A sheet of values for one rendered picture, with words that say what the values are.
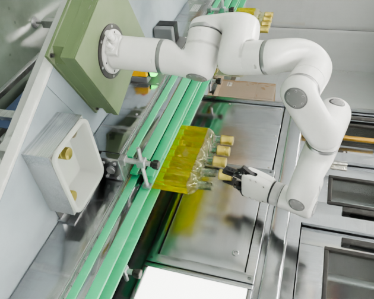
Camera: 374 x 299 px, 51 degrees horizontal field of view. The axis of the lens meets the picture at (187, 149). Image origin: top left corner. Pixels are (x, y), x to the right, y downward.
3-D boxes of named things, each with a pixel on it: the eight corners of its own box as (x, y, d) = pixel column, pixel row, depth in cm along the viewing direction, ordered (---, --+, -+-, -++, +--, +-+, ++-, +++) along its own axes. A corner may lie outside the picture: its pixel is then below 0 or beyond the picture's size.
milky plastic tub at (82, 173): (51, 211, 111) (78, 217, 109) (21, 153, 96) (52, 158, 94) (81, 168, 123) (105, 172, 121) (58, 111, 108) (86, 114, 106)
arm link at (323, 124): (284, 117, 109) (263, 148, 100) (302, 47, 95) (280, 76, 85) (343, 138, 104) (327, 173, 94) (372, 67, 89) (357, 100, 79)
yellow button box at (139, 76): (129, 82, 149) (148, 83, 147) (126, 64, 144) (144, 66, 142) (136, 72, 154) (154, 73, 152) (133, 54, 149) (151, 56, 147)
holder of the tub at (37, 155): (56, 222, 115) (80, 226, 113) (21, 153, 96) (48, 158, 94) (84, 180, 127) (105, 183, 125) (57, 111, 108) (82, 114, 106)
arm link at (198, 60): (151, 69, 105) (209, 75, 100) (161, 22, 106) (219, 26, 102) (162, 81, 114) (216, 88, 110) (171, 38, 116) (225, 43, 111)
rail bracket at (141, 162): (125, 187, 125) (162, 193, 122) (113, 148, 114) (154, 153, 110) (129, 180, 127) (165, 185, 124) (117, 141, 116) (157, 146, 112)
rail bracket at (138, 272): (100, 280, 119) (141, 290, 115) (94, 267, 114) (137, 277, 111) (106, 268, 122) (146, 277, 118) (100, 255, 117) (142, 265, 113)
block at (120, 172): (104, 180, 126) (123, 183, 124) (96, 158, 119) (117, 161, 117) (108, 171, 128) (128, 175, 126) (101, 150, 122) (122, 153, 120)
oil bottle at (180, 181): (136, 186, 135) (196, 196, 129) (132, 175, 131) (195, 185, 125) (142, 174, 139) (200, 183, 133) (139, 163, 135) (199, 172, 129)
